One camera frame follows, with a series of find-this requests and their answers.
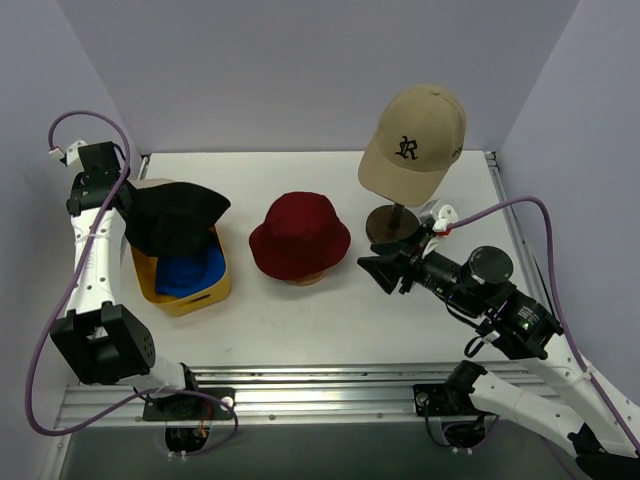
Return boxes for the dark red hat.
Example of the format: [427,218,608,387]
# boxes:
[249,191,351,281]

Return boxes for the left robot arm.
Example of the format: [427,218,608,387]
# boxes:
[49,140,232,421]

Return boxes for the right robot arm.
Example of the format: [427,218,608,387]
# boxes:
[357,227,639,479]

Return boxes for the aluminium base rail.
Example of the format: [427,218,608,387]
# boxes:
[54,362,551,428]

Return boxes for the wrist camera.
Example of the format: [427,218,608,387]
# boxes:
[49,139,87,168]
[418,199,459,257]

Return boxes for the cream mannequin head stand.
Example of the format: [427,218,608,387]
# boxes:
[365,187,420,244]

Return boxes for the blue hat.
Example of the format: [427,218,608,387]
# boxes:
[155,245,226,298]

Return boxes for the beige baseball cap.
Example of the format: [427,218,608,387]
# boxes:
[358,84,467,207]

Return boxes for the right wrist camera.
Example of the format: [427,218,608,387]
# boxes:
[418,199,459,257]

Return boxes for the light wooden hat stand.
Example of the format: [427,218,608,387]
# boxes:
[286,269,329,287]

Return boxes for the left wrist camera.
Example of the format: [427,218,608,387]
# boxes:
[49,139,87,168]

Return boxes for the black hat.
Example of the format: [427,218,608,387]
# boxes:
[125,179,231,257]

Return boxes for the yellow plastic basket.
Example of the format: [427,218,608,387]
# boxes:
[130,226,231,317]

